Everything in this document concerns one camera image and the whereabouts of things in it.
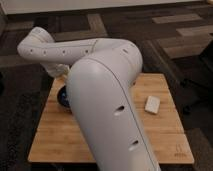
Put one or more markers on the dark blue ceramic bowl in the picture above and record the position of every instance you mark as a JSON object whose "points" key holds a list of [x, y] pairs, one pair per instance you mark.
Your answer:
{"points": [[62, 97]]}

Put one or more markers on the wooden table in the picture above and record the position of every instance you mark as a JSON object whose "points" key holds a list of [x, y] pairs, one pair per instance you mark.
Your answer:
{"points": [[58, 138]]}

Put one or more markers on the white rectangular block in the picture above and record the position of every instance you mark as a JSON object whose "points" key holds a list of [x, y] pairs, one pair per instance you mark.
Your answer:
{"points": [[152, 104]]}

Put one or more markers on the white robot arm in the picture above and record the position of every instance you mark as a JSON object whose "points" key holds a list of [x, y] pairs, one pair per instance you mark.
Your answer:
{"points": [[102, 73]]}

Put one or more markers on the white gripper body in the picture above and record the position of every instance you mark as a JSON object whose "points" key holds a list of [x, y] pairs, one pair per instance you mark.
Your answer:
{"points": [[56, 70]]}

